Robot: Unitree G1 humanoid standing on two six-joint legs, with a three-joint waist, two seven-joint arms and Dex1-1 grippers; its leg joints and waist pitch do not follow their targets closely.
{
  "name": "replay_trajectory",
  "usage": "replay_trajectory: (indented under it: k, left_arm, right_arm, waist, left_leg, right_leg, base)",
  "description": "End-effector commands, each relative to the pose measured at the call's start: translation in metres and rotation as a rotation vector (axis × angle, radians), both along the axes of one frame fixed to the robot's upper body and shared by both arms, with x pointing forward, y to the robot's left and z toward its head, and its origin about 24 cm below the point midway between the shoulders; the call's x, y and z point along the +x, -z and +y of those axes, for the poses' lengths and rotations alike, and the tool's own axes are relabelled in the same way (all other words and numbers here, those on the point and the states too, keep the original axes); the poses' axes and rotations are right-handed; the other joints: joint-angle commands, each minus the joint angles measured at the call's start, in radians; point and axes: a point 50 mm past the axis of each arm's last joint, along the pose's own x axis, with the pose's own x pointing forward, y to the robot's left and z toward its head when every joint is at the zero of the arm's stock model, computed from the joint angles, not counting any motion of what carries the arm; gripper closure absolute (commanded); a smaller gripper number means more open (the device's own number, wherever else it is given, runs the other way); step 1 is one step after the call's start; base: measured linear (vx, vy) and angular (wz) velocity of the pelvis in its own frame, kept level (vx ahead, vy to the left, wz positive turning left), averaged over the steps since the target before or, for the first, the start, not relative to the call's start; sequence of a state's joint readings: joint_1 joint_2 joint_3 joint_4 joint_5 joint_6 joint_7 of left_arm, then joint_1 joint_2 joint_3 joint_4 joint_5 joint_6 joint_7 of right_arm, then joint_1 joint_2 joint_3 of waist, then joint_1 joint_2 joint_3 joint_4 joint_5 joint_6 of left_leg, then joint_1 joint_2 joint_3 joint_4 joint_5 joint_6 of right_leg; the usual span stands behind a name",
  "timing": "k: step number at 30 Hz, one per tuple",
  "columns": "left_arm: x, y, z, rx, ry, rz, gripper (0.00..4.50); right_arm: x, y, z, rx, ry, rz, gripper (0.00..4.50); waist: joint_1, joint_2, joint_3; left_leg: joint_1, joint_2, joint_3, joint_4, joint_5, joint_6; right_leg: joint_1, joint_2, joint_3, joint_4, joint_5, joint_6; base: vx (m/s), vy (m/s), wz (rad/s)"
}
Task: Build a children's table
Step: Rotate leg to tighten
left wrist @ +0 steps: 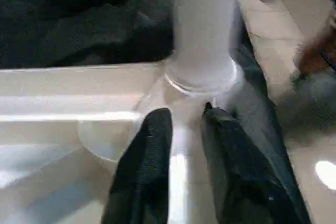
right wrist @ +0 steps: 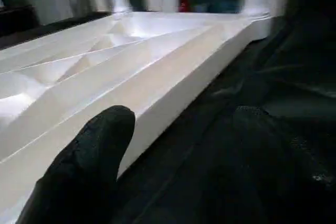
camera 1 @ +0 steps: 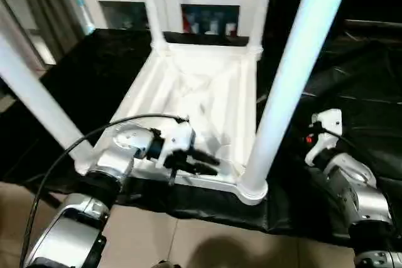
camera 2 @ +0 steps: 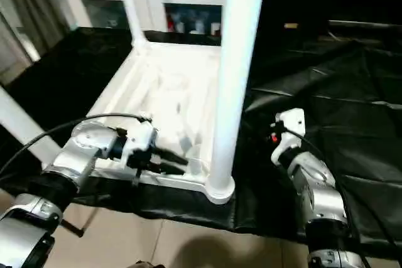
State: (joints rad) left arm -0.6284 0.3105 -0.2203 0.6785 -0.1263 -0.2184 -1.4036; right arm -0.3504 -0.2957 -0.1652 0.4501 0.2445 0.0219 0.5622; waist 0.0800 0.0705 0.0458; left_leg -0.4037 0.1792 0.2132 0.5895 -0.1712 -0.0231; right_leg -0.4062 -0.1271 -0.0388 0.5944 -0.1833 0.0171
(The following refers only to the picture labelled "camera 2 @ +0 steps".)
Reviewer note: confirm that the black work surface mat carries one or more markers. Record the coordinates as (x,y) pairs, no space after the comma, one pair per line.
(329,92)

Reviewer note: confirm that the grey metal bar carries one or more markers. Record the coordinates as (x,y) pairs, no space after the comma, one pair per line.
(364,24)

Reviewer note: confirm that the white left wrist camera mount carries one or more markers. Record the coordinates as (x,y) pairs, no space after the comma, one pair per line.
(141,141)

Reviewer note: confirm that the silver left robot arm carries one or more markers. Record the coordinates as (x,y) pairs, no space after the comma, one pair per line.
(78,148)

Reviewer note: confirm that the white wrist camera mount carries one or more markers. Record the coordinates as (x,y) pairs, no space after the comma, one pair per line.
(292,126)
(141,141)

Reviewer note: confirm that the red item in cabinet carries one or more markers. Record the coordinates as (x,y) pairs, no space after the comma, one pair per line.
(171,23)

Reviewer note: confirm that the white figurine in cabinet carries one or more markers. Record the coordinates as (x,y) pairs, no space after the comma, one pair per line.
(113,23)

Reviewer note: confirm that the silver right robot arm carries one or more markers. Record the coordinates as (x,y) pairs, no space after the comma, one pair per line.
(317,186)

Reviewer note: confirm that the white plastic table top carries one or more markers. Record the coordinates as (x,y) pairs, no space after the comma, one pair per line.
(157,92)

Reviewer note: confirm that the grey curtain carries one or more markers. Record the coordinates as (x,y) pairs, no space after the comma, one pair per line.
(28,13)

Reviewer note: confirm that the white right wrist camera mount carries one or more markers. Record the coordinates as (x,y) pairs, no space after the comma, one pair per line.
(292,126)

